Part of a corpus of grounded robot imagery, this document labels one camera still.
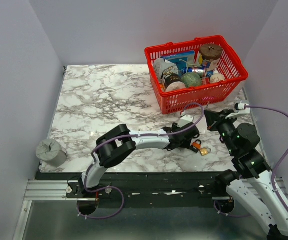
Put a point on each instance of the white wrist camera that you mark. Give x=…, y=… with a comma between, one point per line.
x=241, y=109
x=185, y=120

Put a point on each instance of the orange black padlock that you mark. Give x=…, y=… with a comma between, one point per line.
x=196, y=146

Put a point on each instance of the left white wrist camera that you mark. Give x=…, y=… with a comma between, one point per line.
x=185, y=120

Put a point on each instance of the white snack bag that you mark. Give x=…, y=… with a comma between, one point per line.
x=162, y=67

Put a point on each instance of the aluminium frame rail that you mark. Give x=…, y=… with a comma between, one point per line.
x=38, y=191

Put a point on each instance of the blue soda can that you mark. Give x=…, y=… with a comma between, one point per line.
x=202, y=72

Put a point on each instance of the grey tape roll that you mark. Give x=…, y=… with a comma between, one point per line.
x=51, y=152

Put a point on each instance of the red plastic basket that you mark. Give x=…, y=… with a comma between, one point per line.
x=229, y=65

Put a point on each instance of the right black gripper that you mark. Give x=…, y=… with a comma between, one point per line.
x=212, y=118

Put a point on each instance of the small brass padlock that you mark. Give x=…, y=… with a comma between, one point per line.
x=205, y=151

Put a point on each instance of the brown lid canister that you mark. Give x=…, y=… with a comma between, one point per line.
x=209, y=56

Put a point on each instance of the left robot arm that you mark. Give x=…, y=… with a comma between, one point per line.
x=116, y=145

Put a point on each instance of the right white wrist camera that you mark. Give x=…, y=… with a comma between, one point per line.
x=241, y=109

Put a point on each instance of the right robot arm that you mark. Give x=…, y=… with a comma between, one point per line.
x=252, y=185

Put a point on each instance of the green melon ball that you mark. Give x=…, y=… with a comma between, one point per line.
x=191, y=79

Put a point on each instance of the red soda can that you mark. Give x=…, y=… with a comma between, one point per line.
x=205, y=81

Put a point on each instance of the white round bottle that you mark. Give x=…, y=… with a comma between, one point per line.
x=216, y=77

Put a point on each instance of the black label cup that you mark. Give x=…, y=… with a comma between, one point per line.
x=172, y=82

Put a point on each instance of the blue book box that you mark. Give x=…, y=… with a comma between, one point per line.
x=181, y=60

